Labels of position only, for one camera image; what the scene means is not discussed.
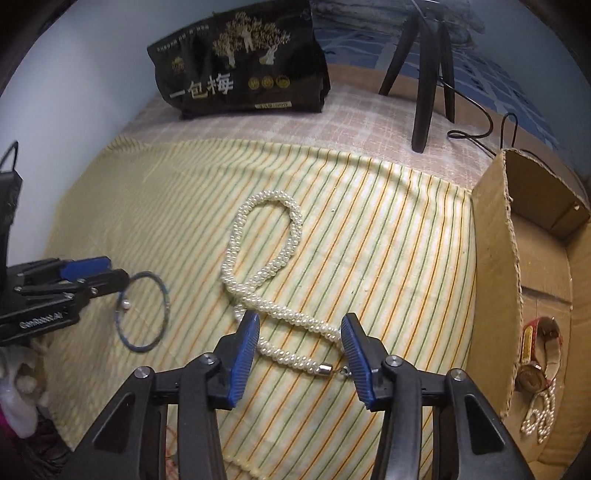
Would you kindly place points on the black tripod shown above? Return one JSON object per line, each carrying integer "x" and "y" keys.
{"x": 427, "y": 69}

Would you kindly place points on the cardboard box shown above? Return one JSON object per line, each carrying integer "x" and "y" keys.
{"x": 496, "y": 286}

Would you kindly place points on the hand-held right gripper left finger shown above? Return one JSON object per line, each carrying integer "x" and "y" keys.
{"x": 244, "y": 353}

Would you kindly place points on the yellow striped cloth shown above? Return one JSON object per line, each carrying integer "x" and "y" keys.
{"x": 369, "y": 240}

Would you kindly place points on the blue bangle with pearl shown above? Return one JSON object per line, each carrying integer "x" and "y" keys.
{"x": 159, "y": 318}

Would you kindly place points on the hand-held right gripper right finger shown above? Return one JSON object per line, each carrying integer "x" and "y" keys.
{"x": 358, "y": 357}

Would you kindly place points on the black printed snack bag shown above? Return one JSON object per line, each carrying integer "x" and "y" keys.
{"x": 240, "y": 60}

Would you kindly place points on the white plush toy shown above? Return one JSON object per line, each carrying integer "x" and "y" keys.
{"x": 21, "y": 383}

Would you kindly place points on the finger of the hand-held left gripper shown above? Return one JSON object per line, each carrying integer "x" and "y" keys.
{"x": 85, "y": 269}
{"x": 108, "y": 281}

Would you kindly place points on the pink checked cloth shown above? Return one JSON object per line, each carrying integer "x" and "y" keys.
{"x": 360, "y": 127}

